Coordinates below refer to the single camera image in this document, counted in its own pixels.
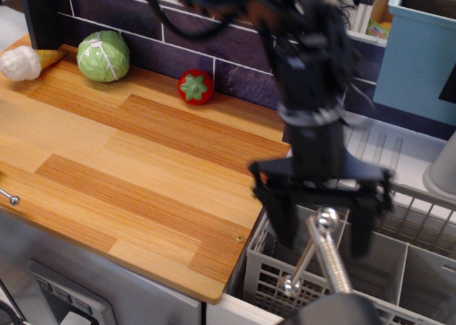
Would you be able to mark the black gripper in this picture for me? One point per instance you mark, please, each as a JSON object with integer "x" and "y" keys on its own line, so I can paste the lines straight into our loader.
{"x": 321, "y": 170}

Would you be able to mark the grey plastic drying rack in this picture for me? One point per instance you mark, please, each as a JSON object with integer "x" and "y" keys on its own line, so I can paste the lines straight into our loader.
{"x": 409, "y": 272}

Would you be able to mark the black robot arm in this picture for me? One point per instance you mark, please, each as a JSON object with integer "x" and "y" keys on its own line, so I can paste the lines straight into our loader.
{"x": 314, "y": 62}

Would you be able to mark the grey plastic cup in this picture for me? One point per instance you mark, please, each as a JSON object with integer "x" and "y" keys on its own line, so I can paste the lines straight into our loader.
{"x": 439, "y": 177}

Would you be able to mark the light blue storage box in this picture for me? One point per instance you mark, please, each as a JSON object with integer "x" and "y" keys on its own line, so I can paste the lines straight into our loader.
{"x": 418, "y": 60}

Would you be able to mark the red toy tomato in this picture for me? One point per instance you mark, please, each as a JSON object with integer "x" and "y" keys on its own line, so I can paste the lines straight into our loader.
{"x": 195, "y": 87}

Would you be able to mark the colourful cardboard box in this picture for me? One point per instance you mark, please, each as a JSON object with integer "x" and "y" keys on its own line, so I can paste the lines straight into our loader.
{"x": 380, "y": 21}

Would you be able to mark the grey oven control panel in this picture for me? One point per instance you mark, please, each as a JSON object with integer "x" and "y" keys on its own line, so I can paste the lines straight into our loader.
{"x": 64, "y": 295}

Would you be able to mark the green toy cabbage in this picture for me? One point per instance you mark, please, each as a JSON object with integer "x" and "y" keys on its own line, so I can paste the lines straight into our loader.
{"x": 104, "y": 57}

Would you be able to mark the small silver knob rod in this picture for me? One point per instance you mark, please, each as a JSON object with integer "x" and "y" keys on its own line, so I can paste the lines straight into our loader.
{"x": 14, "y": 200}

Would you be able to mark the white toy ice cream cone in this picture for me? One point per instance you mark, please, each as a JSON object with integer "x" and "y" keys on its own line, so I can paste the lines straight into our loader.
{"x": 26, "y": 64}

